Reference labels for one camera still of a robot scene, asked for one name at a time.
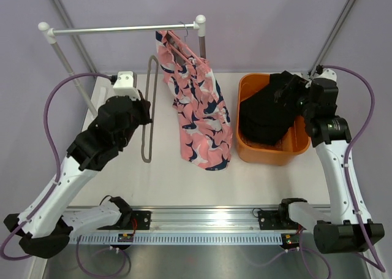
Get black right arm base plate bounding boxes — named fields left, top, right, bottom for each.
left=257, top=210, right=298, bottom=230

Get grey metal hanger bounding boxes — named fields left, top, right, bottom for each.
left=141, top=55, right=159, bottom=164

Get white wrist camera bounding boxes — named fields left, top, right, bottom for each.
left=110, top=71, right=140, bottom=101
left=313, top=65, right=337, bottom=82

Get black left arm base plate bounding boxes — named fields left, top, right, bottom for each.
left=98, top=210, right=152, bottom=231

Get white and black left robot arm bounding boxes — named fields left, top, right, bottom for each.
left=4, top=88, right=152, bottom=259

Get pink hanger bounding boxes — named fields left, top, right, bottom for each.
left=167, top=30, right=202, bottom=64

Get orange plastic basket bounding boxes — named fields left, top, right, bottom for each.
left=235, top=73, right=311, bottom=166

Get pink shark print shorts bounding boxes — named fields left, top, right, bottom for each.
left=156, top=31, right=233, bottom=172

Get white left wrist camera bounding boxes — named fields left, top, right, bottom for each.
left=110, top=71, right=140, bottom=101

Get white slotted cable duct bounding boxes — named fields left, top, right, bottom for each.
left=70, top=232, right=283, bottom=245

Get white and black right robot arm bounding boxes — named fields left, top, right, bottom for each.
left=275, top=69, right=385, bottom=254

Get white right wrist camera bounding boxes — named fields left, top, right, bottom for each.
left=313, top=65, right=337, bottom=82

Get aluminium front rail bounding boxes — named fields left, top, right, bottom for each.
left=61, top=206, right=337, bottom=232

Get black shorts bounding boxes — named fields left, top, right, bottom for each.
left=239, top=71, right=298, bottom=146

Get silver clothes rack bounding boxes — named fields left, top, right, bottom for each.
left=37, top=14, right=206, bottom=123

